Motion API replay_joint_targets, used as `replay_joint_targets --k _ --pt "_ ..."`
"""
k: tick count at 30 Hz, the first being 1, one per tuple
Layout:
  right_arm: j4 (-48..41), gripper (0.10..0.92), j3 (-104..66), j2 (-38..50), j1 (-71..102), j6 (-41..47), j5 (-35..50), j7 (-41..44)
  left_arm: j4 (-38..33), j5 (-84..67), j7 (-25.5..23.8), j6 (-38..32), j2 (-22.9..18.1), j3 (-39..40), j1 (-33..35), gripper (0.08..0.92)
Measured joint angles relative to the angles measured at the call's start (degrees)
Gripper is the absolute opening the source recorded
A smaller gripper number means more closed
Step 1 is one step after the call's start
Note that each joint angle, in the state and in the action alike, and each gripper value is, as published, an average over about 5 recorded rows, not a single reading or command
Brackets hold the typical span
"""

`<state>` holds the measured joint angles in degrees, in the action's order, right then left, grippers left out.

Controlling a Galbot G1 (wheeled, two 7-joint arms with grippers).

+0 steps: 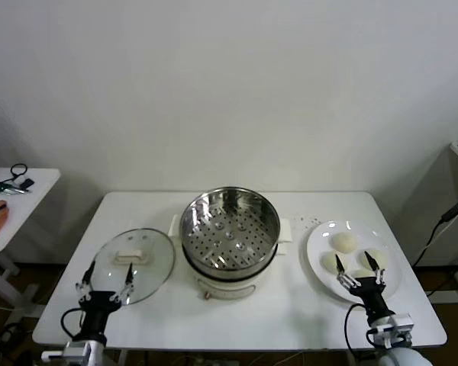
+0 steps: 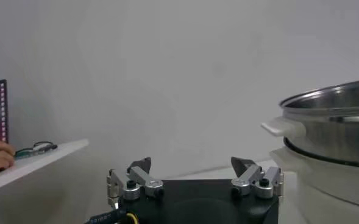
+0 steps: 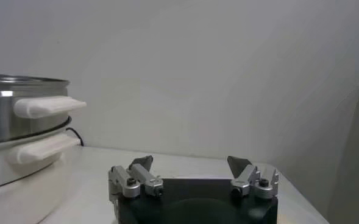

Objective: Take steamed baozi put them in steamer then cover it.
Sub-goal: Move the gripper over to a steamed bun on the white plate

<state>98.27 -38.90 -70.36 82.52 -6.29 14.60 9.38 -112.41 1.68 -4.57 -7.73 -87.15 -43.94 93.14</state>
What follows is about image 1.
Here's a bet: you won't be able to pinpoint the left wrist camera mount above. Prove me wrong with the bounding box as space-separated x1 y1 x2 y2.
41 340 92 363

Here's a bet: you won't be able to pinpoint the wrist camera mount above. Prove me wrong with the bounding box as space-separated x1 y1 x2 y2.
366 313 414 348
41 340 92 363

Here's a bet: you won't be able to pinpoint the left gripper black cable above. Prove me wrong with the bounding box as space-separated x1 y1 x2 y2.
60 307 85 341

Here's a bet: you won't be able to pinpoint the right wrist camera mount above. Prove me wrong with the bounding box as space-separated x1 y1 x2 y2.
366 313 414 348

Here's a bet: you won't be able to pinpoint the round white plate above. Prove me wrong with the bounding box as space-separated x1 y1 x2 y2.
306 220 404 305

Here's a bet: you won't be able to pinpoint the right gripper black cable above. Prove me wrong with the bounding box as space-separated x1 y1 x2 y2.
345 304 379 352

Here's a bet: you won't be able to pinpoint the black cable loop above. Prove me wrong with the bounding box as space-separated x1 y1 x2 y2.
0 162 28 184

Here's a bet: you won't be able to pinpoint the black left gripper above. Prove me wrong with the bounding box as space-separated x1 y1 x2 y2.
75 261 135 340

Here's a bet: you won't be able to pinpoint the black power adapter cable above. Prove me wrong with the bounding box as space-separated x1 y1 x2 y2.
411 197 458 268

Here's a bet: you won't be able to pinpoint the small white side table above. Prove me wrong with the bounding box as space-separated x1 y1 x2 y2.
0 167 61 317

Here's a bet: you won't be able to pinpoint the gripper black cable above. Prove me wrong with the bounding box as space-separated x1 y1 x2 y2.
60 307 85 341
345 304 379 352

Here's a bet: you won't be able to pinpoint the perforated steel steamer basket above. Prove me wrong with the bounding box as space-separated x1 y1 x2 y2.
169 185 294 274

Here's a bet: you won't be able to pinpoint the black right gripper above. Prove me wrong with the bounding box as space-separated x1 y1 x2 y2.
334 251 392 325

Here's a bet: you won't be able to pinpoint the round glass pot lid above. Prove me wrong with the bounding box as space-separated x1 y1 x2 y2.
89 227 176 306

